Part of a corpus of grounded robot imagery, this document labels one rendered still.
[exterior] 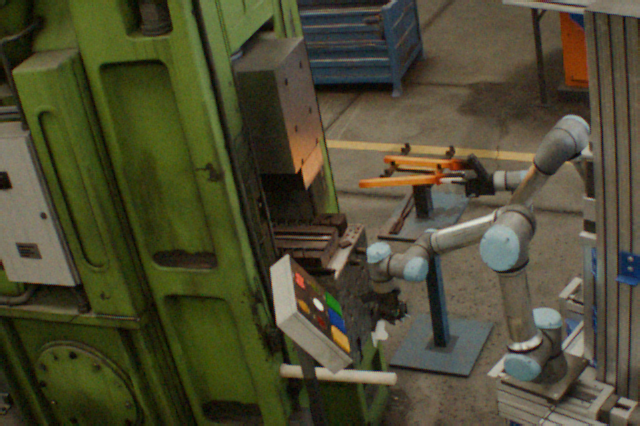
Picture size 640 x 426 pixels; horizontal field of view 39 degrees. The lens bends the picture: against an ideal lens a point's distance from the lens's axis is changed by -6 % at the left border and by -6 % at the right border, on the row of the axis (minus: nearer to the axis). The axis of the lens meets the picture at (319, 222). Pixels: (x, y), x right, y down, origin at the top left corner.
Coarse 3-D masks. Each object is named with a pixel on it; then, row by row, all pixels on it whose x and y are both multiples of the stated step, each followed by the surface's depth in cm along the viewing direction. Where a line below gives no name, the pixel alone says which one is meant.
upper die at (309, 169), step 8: (312, 152) 346; (320, 152) 354; (312, 160) 347; (320, 160) 354; (304, 168) 340; (312, 168) 347; (264, 176) 344; (272, 176) 343; (280, 176) 342; (288, 176) 341; (296, 176) 340; (304, 176) 340; (312, 176) 347; (264, 184) 346; (272, 184) 345; (280, 184) 344; (288, 184) 343; (296, 184) 342; (304, 184) 340
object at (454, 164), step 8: (384, 160) 408; (400, 160) 404; (408, 160) 402; (416, 160) 401; (424, 160) 399; (432, 160) 398; (440, 160) 397; (448, 160) 396; (456, 160) 392; (464, 160) 391; (456, 168) 394; (464, 168) 392
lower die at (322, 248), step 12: (276, 228) 378; (288, 228) 376; (300, 228) 375; (312, 228) 373; (324, 228) 371; (336, 228) 371; (276, 240) 371; (288, 240) 369; (300, 240) 367; (312, 240) 365; (324, 240) 364; (336, 240) 372; (288, 252) 363; (300, 252) 362; (312, 252) 360; (324, 252) 360; (300, 264) 361; (312, 264) 359; (324, 264) 360
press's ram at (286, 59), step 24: (264, 48) 333; (288, 48) 329; (240, 72) 318; (264, 72) 315; (288, 72) 324; (264, 96) 320; (288, 96) 325; (312, 96) 345; (264, 120) 325; (288, 120) 325; (312, 120) 346; (264, 144) 330; (288, 144) 327; (312, 144) 346; (264, 168) 336; (288, 168) 333
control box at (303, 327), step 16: (288, 256) 320; (272, 272) 319; (288, 272) 311; (304, 272) 322; (288, 288) 304; (304, 288) 311; (320, 288) 325; (288, 304) 297; (288, 320) 293; (304, 320) 293; (304, 336) 296; (320, 336) 297; (320, 352) 300; (336, 352) 301; (336, 368) 304
